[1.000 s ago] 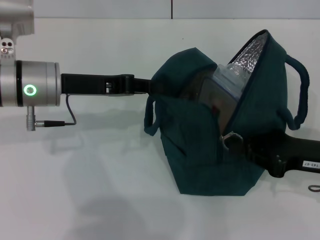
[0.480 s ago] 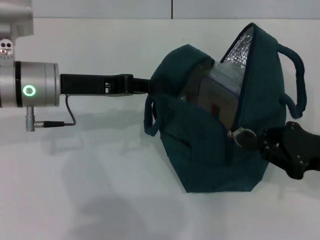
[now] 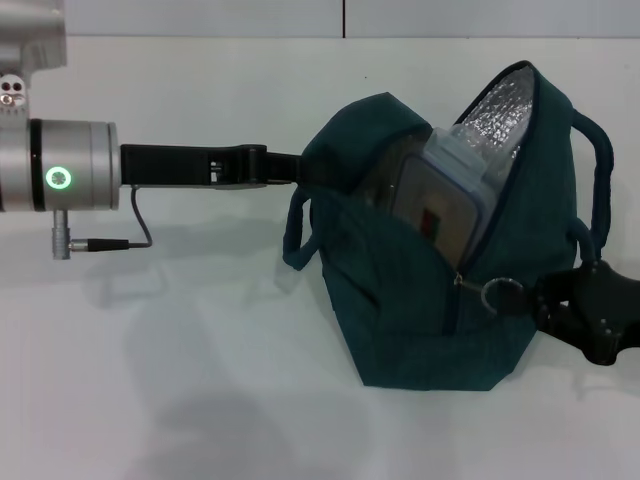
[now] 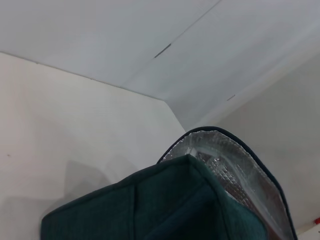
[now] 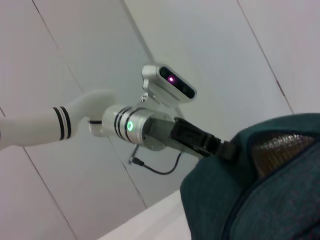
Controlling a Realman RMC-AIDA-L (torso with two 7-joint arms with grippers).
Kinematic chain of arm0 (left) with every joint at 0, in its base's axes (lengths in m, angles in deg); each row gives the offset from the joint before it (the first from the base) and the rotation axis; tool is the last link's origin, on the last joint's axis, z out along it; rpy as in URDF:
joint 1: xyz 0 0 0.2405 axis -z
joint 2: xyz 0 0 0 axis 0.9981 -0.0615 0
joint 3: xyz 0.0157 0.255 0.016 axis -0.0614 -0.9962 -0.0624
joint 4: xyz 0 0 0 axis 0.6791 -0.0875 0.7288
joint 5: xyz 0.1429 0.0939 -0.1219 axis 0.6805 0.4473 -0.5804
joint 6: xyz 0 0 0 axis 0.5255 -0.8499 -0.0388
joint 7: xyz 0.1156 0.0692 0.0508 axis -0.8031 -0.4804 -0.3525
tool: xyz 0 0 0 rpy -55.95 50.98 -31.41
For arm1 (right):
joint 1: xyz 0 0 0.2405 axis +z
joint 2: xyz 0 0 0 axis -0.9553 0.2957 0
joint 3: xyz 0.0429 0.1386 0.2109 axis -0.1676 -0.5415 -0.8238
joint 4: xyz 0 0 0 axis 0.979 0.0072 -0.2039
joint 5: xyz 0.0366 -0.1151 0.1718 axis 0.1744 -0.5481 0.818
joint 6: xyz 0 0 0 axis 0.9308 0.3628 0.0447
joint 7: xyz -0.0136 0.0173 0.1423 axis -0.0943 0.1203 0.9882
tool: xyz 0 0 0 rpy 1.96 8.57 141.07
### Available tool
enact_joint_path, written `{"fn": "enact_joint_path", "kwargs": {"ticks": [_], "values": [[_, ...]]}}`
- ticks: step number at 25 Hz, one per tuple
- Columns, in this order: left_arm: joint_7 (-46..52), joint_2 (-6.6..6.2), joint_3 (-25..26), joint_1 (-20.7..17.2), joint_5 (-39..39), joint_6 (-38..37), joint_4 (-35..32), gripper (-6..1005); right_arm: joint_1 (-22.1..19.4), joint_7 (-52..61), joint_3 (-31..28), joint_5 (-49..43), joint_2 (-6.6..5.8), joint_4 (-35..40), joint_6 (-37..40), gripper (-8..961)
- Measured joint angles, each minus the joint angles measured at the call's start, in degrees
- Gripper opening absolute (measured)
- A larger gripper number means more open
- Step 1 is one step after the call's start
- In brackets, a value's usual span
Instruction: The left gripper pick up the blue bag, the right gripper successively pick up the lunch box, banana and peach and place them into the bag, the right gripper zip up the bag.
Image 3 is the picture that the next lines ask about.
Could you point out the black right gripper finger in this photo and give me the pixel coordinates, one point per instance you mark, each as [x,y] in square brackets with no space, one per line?
[530,300]
[560,285]

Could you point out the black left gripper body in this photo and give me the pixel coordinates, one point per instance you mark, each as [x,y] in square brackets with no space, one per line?
[175,165]

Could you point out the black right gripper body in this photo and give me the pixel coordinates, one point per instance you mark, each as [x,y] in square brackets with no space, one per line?
[612,315]

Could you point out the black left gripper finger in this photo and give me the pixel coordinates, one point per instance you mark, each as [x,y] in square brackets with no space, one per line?
[285,167]

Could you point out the dark teal fabric lunch bag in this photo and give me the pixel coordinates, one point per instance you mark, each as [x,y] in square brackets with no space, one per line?
[410,340]

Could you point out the clear food box blue lid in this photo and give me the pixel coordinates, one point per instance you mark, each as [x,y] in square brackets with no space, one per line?
[445,205]

